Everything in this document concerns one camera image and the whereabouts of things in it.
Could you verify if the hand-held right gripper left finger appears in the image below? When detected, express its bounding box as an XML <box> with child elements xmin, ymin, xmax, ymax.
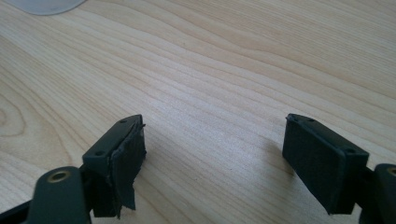
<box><xmin>81</xmin><ymin>114</ymin><xmax>148</xmax><ymax>219</ymax></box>

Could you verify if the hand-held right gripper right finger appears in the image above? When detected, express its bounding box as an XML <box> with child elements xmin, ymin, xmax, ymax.
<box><xmin>281</xmin><ymin>113</ymin><xmax>370</xmax><ymax>216</ymax></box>

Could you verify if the white round plate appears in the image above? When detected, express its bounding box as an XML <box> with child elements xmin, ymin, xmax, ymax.
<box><xmin>3</xmin><ymin>0</ymin><xmax>87</xmax><ymax>16</ymax></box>

